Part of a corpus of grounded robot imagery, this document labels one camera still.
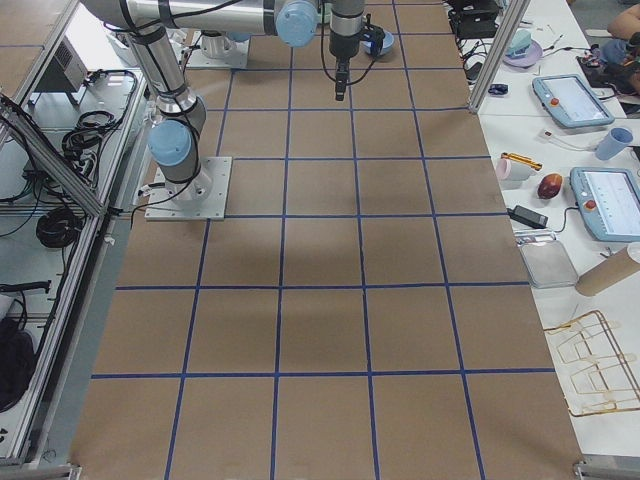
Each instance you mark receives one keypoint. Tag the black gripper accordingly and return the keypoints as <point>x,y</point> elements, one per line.
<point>342,45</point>

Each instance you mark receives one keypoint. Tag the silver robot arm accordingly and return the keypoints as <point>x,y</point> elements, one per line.
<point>174,144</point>

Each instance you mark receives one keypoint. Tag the blue bowl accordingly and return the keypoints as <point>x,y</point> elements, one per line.
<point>388,43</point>

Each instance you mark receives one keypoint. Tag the teal sponge block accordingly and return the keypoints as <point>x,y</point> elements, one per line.
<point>520,43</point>

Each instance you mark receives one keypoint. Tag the purple plate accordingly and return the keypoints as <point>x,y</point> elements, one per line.
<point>532,55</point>

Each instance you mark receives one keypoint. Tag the pink cup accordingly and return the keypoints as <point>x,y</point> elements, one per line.
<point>512,170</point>

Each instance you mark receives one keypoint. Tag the upper teach pendant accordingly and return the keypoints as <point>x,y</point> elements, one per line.
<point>570,101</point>

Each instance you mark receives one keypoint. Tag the teach pendant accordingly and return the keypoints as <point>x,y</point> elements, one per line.
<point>608,200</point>
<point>570,101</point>

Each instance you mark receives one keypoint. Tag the black power adapter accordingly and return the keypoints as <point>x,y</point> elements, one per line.
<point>527,217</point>

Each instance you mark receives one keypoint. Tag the red apple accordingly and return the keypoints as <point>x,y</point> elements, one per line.
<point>550,186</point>

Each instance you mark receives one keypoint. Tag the metal tray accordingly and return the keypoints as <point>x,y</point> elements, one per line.
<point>545,258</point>

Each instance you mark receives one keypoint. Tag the light blue cup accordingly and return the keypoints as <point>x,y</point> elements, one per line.
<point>613,143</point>

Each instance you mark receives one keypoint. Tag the lower teach pendant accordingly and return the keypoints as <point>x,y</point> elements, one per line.
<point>608,200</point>

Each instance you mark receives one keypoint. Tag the cardboard tube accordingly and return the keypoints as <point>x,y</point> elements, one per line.
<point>614,269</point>

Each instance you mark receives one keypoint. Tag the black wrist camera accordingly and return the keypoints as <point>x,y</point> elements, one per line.
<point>373,39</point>

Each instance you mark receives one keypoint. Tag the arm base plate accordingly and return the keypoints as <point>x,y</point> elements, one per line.
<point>219,50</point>
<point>204,198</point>

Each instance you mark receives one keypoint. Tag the gold wire rack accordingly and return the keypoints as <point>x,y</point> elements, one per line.
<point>596,374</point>

